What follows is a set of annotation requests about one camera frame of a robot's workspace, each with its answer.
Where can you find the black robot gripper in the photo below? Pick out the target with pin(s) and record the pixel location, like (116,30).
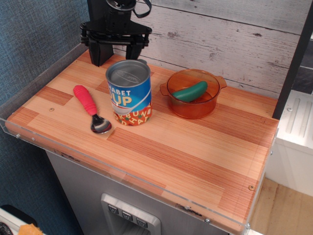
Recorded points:
(119,29)

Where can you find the blue alphabet soup can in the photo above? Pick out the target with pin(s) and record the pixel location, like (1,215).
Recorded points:
(130,91)

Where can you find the green toy pickle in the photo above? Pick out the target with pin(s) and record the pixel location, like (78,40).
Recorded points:
(191,93)

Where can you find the orange transparent plastic pot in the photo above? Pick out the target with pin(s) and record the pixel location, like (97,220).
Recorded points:
(203,105)

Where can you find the clear acrylic table guard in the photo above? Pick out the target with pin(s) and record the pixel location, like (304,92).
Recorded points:
(209,167)

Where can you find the grey toy fridge cabinet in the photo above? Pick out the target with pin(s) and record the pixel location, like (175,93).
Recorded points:
(84,187)

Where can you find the silver ice dispenser panel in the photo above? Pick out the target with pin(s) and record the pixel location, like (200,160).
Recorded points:
(125,219)

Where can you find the black mesh orange object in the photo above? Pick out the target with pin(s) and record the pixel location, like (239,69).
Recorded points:
(15,222)

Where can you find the white toy sink unit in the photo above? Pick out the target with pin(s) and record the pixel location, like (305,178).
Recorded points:
(291,160)

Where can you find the black vertical post left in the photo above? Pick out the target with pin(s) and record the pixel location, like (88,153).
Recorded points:
(97,10)

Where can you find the black vertical post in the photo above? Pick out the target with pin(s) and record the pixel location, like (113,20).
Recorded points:
(97,10)
(295,64)

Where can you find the red handled metal spoon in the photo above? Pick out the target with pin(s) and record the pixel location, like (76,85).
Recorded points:
(98,125)

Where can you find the black vertical post right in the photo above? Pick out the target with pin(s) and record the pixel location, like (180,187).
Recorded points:
(295,64)

